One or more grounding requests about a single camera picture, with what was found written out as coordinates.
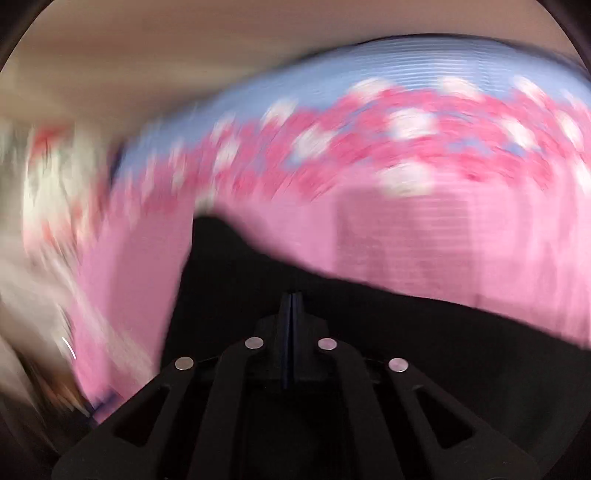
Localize pink floral bed sheet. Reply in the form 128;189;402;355
69;33;591;425

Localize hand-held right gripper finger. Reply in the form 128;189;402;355
292;293;539;480
50;292;292;480

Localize black pants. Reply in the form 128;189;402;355
154;213;591;480

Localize white pink floral quilt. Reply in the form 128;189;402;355
0;121;118;402

